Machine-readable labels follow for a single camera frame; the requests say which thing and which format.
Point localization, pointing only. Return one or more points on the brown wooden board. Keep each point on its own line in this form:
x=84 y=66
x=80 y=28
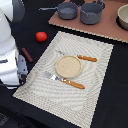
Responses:
x=106 y=27

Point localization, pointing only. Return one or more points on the beige bowl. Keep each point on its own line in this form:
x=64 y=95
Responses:
x=123 y=16

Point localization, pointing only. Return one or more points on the beige woven placemat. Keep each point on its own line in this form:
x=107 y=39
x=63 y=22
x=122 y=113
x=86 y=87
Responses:
x=74 y=105

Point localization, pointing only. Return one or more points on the fork with orange handle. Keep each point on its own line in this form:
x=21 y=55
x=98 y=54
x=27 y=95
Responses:
x=69 y=82

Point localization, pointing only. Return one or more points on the beige round plate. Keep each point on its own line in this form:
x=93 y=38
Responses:
x=68 y=66

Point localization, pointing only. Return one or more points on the red toy tomato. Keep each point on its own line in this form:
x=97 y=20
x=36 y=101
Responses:
x=41 y=36

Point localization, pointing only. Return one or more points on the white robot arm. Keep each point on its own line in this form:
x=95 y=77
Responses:
x=13 y=68

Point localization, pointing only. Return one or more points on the grey frying pan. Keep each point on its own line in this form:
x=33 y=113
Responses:
x=66 y=10

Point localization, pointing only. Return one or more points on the brown toy sausage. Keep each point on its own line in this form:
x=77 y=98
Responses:
x=27 y=55

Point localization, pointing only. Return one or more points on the knife with orange handle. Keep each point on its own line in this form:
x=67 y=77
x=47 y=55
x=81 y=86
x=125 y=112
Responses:
x=78 y=56

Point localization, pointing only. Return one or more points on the grey cooking pot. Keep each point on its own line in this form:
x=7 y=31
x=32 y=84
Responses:
x=90 y=13

